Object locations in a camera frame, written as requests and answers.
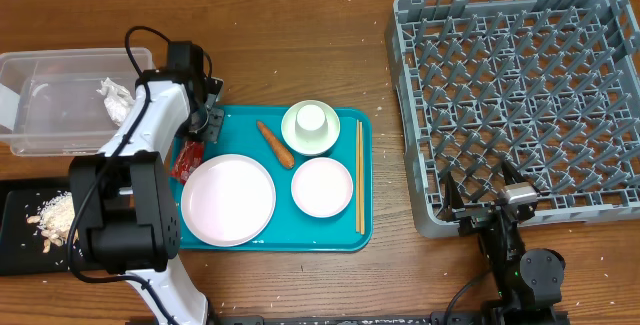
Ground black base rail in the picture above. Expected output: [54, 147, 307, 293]
[214, 310, 571, 325]

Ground red snack wrapper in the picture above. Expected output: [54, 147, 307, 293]
[170, 140, 205, 184]

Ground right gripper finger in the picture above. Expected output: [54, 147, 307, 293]
[440, 173, 465, 221]
[501, 159, 525, 185]

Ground white upside-down cup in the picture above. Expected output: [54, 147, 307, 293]
[296, 104, 327, 133]

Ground rice and nut leftovers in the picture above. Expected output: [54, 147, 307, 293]
[26, 191, 78, 253]

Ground white napkin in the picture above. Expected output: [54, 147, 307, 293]
[97, 78, 135, 127]

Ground small white plate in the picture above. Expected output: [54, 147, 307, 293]
[291, 157, 354, 218]

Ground orange carrot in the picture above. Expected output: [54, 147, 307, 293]
[256, 120, 295, 169]

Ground right wooden chopstick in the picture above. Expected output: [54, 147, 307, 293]
[357, 121, 365, 235]

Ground black waste tray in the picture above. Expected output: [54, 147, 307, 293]
[1, 178, 98, 276]

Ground teal plastic serving tray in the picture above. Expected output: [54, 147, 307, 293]
[204, 105, 373, 252]

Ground pale green bowl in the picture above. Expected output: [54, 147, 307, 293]
[281, 100, 340, 156]

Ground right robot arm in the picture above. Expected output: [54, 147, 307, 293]
[430, 160, 570, 325]

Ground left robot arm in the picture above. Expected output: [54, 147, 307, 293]
[67, 41, 220, 324]

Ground clear plastic waste bin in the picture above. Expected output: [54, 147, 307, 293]
[1, 48, 138, 156]

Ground grey dishwasher rack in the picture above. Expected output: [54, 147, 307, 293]
[385, 0, 639, 238]

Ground large white plate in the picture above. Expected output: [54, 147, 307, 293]
[180, 154, 276, 247]

